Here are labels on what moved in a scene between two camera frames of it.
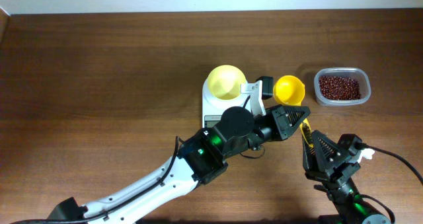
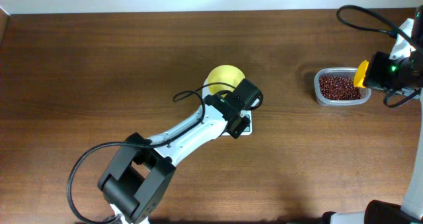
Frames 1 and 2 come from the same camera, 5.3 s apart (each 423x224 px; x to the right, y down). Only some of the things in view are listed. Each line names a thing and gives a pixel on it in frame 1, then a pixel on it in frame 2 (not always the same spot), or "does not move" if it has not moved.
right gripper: (331, 171) → (373, 75)
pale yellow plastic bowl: (225, 82) does not move
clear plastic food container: (340, 86) does not move
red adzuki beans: (336, 88) does not move
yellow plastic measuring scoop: (289, 90) → (361, 73)
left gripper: (279, 123) → (238, 126)
